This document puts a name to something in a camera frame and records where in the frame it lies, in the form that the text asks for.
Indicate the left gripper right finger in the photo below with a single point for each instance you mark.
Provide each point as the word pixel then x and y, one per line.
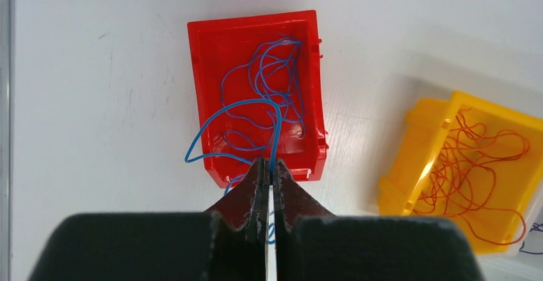
pixel 314 244

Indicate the red plastic bin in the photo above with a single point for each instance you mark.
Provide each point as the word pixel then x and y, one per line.
pixel 258 91

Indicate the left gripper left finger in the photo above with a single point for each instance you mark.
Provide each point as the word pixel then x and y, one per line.
pixel 225 242

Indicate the white plastic bin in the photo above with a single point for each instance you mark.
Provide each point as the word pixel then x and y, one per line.
pixel 522 261

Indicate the yellow plastic bin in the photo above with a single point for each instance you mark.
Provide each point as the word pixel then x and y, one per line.
pixel 470 161

